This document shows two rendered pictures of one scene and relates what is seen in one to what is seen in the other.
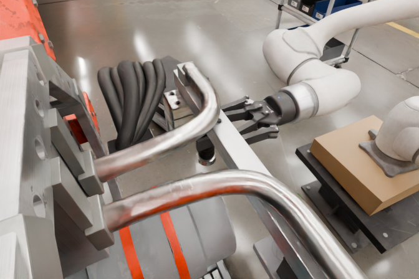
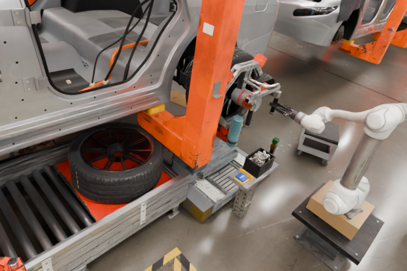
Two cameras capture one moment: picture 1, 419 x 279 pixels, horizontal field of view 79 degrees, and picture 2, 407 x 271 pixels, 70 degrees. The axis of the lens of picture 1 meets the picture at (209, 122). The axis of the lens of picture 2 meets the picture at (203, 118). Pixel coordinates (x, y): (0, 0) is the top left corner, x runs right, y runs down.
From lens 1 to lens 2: 203 cm
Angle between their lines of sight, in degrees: 51
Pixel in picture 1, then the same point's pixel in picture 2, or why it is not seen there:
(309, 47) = (321, 112)
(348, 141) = not seen: hidden behind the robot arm
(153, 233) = (246, 92)
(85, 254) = (240, 85)
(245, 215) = (279, 190)
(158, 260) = (244, 95)
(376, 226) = (301, 209)
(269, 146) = not seen: hidden behind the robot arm
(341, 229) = (302, 231)
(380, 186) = (319, 198)
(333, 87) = (309, 119)
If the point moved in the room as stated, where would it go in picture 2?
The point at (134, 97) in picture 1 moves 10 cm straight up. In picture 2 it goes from (263, 77) to (266, 65)
